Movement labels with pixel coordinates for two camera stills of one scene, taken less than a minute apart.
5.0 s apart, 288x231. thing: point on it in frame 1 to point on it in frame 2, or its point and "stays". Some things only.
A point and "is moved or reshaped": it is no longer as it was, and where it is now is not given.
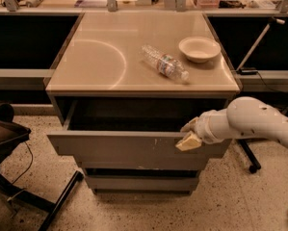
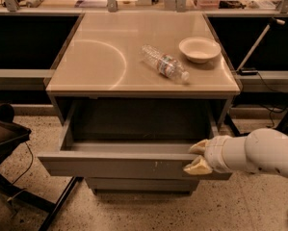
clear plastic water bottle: (164, 64) stays
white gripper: (202, 128) to (215, 154)
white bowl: (198, 49) stays
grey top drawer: (133, 129) is moved or reshaped
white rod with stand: (249, 70) stays
